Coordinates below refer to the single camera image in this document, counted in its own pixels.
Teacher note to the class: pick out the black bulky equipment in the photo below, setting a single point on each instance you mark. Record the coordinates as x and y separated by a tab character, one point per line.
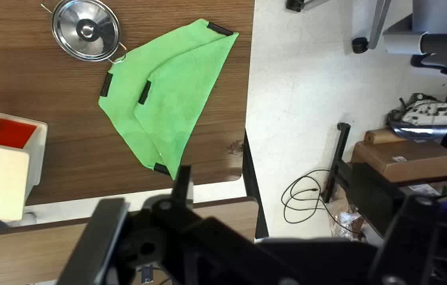
224	254

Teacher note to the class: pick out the black metal table frame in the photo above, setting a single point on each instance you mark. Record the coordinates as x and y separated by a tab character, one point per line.
253	184

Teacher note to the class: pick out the brown cardboard box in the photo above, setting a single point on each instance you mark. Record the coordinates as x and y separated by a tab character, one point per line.
403	159

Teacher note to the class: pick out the grey office chair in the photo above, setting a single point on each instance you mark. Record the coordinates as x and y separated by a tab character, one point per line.
435	32

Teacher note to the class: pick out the silver plastic bag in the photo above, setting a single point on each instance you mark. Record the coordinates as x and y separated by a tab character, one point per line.
430	113

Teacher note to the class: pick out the green cloth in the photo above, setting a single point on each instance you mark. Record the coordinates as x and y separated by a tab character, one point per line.
177	95

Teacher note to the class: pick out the black upright stand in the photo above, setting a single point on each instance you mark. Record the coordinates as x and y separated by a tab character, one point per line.
337	159

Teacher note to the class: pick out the silver metal bowl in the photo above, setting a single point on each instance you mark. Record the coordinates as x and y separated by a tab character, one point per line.
86	29

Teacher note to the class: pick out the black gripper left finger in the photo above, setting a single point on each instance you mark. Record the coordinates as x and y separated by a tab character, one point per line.
99	238

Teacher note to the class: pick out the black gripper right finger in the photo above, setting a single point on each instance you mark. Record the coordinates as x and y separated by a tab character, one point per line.
411	238

